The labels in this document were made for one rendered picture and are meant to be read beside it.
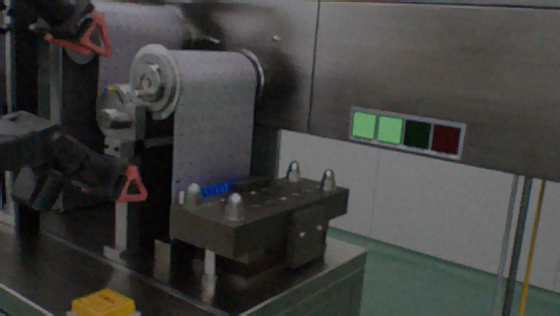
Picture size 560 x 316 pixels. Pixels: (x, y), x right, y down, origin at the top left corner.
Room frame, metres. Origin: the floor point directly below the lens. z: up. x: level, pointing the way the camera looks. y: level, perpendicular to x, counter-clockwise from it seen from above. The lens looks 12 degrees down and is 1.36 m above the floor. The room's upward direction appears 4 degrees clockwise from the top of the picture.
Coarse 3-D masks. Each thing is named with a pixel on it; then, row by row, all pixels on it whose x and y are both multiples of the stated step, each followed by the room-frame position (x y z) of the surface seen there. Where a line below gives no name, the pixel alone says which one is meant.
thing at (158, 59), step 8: (144, 56) 1.13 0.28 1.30; (152, 56) 1.11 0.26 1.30; (160, 56) 1.11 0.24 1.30; (136, 64) 1.14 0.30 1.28; (160, 64) 1.10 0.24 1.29; (168, 64) 1.10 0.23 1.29; (168, 72) 1.09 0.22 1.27; (168, 80) 1.09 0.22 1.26; (168, 88) 1.09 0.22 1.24; (168, 96) 1.09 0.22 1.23; (144, 104) 1.12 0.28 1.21; (152, 104) 1.11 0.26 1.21; (160, 104) 1.10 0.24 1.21
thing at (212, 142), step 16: (176, 112) 1.09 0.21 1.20; (192, 112) 1.13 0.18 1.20; (208, 112) 1.16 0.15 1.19; (224, 112) 1.20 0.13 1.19; (240, 112) 1.25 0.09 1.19; (176, 128) 1.09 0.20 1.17; (192, 128) 1.13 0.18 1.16; (208, 128) 1.17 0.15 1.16; (224, 128) 1.21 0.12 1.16; (240, 128) 1.25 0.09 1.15; (176, 144) 1.09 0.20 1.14; (192, 144) 1.13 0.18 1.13; (208, 144) 1.17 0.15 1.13; (224, 144) 1.21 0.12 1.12; (240, 144) 1.25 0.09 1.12; (176, 160) 1.09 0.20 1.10; (192, 160) 1.13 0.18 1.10; (208, 160) 1.17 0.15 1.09; (224, 160) 1.21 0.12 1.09; (240, 160) 1.25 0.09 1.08; (176, 176) 1.10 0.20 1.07; (192, 176) 1.13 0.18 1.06; (208, 176) 1.17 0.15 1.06; (224, 176) 1.21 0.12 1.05; (240, 176) 1.26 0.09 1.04; (176, 192) 1.10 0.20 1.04
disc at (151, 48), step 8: (144, 48) 1.14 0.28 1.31; (152, 48) 1.13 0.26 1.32; (160, 48) 1.12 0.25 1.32; (136, 56) 1.16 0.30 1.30; (168, 56) 1.10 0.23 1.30; (176, 64) 1.09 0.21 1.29; (176, 72) 1.09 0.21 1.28; (176, 80) 1.09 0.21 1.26; (176, 88) 1.09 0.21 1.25; (176, 96) 1.09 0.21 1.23; (168, 104) 1.10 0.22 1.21; (176, 104) 1.09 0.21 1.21; (152, 112) 1.13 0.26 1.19; (160, 112) 1.11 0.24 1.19; (168, 112) 1.10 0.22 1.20
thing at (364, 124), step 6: (360, 114) 1.22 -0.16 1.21; (366, 114) 1.21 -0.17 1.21; (354, 120) 1.22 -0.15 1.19; (360, 120) 1.21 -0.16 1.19; (366, 120) 1.21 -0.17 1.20; (372, 120) 1.20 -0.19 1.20; (354, 126) 1.22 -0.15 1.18; (360, 126) 1.21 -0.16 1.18; (366, 126) 1.21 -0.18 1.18; (372, 126) 1.20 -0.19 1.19; (354, 132) 1.22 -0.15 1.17; (360, 132) 1.21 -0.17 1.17; (366, 132) 1.21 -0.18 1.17; (372, 132) 1.20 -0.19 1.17
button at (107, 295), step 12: (84, 300) 0.84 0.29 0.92; (96, 300) 0.84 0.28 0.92; (108, 300) 0.84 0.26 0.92; (120, 300) 0.85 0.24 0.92; (132, 300) 0.85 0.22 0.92; (84, 312) 0.81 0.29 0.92; (96, 312) 0.80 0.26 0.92; (108, 312) 0.81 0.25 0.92; (120, 312) 0.83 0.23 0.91; (132, 312) 0.84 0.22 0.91
